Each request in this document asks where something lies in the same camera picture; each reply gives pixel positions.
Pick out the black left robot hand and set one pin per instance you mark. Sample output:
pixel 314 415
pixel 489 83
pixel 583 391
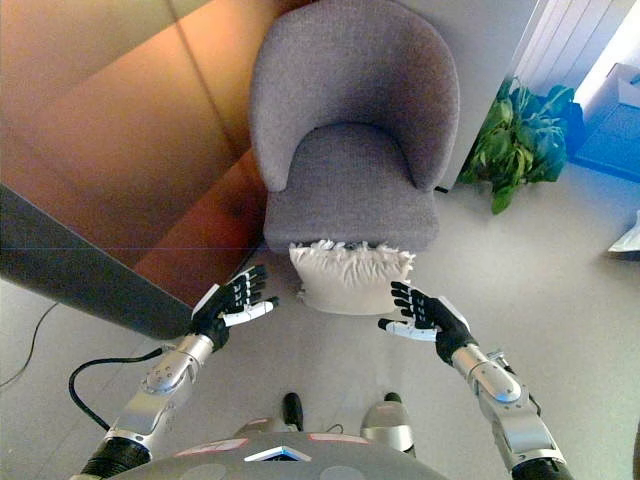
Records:
pixel 220 312

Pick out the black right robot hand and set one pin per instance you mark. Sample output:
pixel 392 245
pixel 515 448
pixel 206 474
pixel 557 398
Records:
pixel 442 320

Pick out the white fringed pillow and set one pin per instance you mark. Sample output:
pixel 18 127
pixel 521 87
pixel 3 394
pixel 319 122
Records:
pixel 345 291

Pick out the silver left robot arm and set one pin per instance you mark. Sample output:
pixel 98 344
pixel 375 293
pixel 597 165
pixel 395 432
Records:
pixel 160 380

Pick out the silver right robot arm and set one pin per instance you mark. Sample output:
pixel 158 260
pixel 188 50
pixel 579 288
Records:
pixel 505 395

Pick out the silver right robot leg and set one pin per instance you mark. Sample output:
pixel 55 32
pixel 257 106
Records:
pixel 387 425

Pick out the silver robot leg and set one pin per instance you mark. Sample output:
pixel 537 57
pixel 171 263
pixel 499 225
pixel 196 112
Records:
pixel 292 410
pixel 387 425

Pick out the silver left robot leg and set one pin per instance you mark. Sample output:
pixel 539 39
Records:
pixel 292 410

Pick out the dark grey furniture edge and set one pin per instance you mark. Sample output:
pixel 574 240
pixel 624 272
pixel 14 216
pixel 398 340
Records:
pixel 75 260

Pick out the grey robot torso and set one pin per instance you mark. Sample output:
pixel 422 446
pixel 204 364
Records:
pixel 280 465

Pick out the green leafy potted plant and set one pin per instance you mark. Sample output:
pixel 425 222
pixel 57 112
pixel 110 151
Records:
pixel 515 145

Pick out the brown wooden panel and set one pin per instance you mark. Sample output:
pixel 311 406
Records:
pixel 125 125

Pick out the blue flat box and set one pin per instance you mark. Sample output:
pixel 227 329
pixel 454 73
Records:
pixel 607 142

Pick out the grey upholstered armchair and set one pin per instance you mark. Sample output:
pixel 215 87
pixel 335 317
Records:
pixel 350 75

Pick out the white cardboard box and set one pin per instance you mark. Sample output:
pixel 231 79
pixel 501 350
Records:
pixel 627 82

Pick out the white pleated curtain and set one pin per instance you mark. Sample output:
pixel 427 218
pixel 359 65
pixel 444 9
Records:
pixel 555 40

